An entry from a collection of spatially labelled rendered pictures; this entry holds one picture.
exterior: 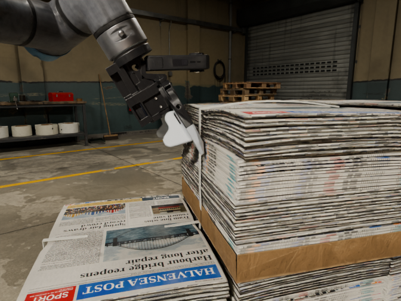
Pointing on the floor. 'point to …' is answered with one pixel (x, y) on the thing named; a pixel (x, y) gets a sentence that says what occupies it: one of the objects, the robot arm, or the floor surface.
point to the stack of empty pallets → (247, 91)
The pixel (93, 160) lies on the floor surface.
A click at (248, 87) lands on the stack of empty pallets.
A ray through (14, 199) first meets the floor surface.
